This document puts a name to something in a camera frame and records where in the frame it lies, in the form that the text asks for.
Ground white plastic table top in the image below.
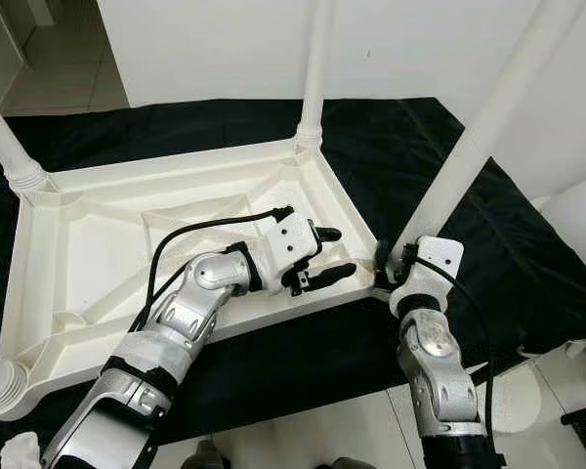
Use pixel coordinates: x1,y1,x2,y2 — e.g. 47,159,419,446
0,137,399,421

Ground black table cloth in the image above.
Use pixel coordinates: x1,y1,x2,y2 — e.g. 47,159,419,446
0,96,586,452

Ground white electric fan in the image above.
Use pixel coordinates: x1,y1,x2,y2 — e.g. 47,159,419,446
541,176,586,286

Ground grey robot right leg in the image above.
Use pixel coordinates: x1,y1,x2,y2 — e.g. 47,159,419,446
326,456,378,469

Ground white crumpled plastic sheet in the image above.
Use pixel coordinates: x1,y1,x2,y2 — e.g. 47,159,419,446
0,431,46,469

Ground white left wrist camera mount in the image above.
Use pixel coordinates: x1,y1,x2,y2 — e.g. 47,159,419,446
263,209,324,294

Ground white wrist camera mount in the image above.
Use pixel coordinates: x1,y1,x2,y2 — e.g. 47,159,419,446
263,209,324,294
388,235,466,320

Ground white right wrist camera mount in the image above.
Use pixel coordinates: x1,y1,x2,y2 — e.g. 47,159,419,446
388,235,466,320

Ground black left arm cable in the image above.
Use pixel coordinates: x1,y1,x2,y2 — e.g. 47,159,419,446
127,205,295,335

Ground black metal frame bar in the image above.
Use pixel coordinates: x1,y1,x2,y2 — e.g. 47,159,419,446
467,354,530,388

